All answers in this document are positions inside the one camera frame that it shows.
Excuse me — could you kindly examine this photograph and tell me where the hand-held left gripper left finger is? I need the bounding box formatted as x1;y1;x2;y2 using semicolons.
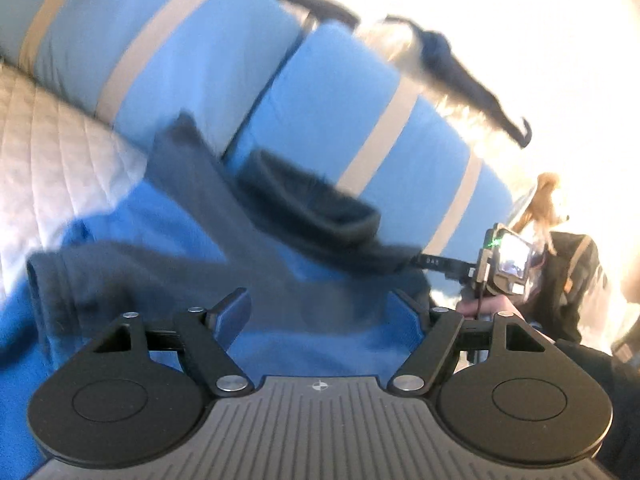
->
87;287;253;397

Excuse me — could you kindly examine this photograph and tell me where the blue fleece jacket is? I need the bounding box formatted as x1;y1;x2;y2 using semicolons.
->
0;112;451;467

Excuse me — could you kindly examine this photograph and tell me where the beige lace headboard cover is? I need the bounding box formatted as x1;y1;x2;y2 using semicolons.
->
354;19;527;202

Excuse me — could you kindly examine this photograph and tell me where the person's right hand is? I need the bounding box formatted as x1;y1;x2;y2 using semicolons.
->
456;291;527;322

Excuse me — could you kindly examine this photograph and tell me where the blue striped pillow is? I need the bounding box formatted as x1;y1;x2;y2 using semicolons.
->
0;0;307;157
222;22;517;272

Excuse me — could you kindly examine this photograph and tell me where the brown teddy bear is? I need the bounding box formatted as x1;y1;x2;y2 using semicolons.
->
515;172;572;242

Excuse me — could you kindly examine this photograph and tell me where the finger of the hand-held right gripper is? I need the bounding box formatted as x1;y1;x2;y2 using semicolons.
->
410;254;482;279

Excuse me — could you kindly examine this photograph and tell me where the quilted beige bedspread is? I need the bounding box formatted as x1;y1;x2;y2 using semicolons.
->
0;62;152;272

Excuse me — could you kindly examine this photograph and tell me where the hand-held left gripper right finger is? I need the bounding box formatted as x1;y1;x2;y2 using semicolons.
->
387;287;555;397

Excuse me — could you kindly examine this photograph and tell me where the black bag red trim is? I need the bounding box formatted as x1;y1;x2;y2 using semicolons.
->
525;230;632;347

